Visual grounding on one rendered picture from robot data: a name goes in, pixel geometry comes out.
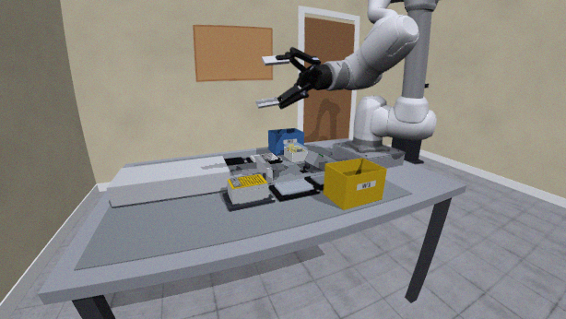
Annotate yellow open-top bin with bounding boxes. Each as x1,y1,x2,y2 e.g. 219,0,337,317
324,158,387,210

